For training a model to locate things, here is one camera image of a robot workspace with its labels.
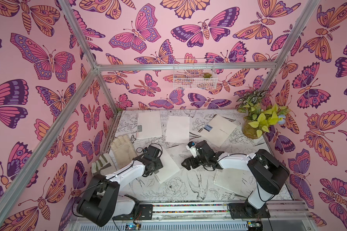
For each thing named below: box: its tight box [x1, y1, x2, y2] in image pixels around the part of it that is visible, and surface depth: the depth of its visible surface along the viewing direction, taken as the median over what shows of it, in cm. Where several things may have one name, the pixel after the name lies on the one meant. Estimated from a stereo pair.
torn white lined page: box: [165, 115, 190, 144], surface depth 112 cm
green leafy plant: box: [235, 89, 292, 139], surface depth 88 cm
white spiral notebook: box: [136, 110, 162, 139], surface depth 115 cm
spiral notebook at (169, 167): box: [154, 146, 181, 184], surface depth 90 cm
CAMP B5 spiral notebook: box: [198, 114, 238, 148], surface depth 109 cm
